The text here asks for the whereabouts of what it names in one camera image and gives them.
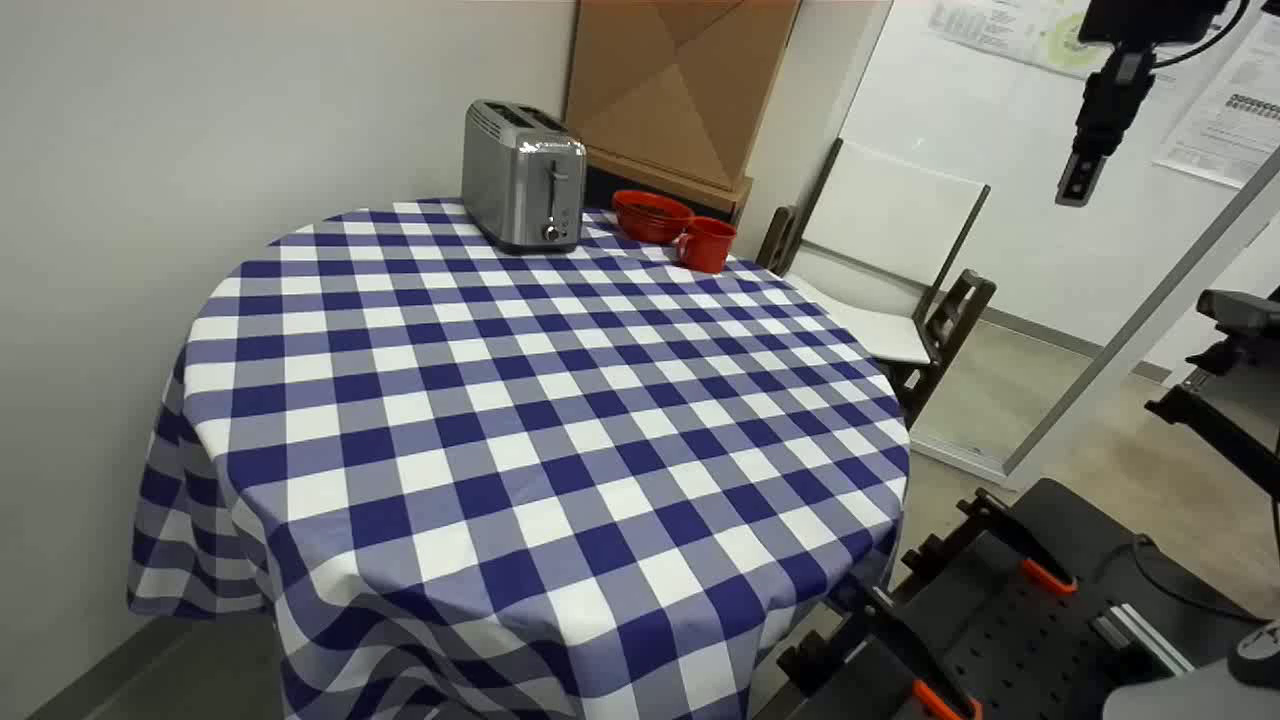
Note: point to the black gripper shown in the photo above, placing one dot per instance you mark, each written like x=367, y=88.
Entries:
x=1115, y=100

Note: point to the silver two-slot toaster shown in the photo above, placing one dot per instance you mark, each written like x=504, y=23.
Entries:
x=520, y=182

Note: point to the paper sheet with grey text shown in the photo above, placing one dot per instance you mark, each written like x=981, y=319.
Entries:
x=1233, y=133

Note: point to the paper sheet with green print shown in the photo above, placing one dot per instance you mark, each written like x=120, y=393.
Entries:
x=1023, y=31

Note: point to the grey metal pole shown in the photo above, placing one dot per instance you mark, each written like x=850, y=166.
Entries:
x=1135, y=334

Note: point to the dark wooden chair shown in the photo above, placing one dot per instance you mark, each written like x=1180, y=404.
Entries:
x=948, y=334

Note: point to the grey black device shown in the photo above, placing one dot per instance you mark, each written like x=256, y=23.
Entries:
x=1243, y=321

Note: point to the red mug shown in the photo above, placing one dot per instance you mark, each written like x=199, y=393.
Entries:
x=704, y=247

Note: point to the large plain cardboard box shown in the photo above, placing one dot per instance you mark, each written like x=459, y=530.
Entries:
x=664, y=81

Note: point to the red bowl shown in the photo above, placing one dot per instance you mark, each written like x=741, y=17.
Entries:
x=649, y=215

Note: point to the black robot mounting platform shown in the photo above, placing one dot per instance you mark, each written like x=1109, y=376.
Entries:
x=1055, y=642

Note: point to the blue white checkered tablecloth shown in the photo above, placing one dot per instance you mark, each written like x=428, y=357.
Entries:
x=533, y=464

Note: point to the white wall board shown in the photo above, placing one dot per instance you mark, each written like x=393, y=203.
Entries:
x=1015, y=203

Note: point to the black wrist mount block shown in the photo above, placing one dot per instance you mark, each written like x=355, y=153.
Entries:
x=1145, y=17

